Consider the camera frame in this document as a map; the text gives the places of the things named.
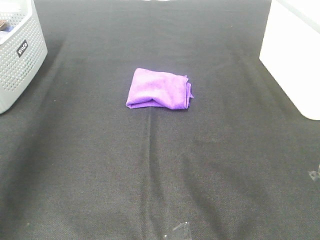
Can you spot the purple microfiber towel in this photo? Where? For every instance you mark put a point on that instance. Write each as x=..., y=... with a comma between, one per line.
x=159, y=89

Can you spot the black fabric table mat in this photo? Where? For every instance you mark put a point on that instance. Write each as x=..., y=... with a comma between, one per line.
x=77, y=164

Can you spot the clear tape piece centre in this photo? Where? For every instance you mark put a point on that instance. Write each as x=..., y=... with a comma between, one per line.
x=180, y=232

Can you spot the clear tape piece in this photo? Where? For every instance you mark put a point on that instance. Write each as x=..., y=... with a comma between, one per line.
x=180, y=232
x=315, y=175

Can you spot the white plastic bin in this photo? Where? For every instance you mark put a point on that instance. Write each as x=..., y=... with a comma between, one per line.
x=290, y=51

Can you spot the grey perforated laundry basket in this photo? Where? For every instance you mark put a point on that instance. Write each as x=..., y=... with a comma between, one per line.
x=22, y=50

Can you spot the clear tape piece right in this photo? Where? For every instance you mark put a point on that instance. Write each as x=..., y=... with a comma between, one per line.
x=315, y=175

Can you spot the grey towel in basket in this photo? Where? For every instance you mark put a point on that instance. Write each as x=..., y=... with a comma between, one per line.
x=5, y=31

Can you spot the brown towel in basket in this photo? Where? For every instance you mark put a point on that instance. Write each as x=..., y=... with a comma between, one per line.
x=3, y=24

